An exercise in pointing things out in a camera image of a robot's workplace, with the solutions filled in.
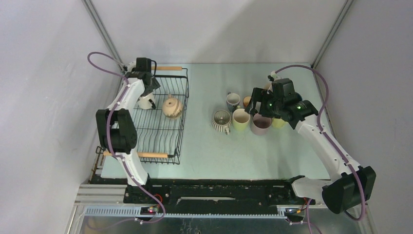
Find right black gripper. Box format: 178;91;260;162
244;88;283;119

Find seashell coral print mug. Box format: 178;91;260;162
264;82;272;91

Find small orange cup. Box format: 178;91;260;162
243;96;251;108

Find grey-blue small cup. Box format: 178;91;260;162
226;92;241;113

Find mauve cup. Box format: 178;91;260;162
250;114;272;136

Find light green cup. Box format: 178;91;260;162
232;105;251;131

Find yellow-green cup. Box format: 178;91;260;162
271;118;287;129

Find white ribbed mug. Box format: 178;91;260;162
212;110;232;135

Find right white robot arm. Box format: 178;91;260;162
245;78;376;214

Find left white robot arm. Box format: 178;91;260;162
95;58;160;203

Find peach teapot-shaped cup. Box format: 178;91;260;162
162;94;184;119

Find black wire dish rack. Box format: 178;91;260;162
96;66;190;165

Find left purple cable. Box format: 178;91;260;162
87;51;167;225

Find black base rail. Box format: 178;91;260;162
123;178;308;216

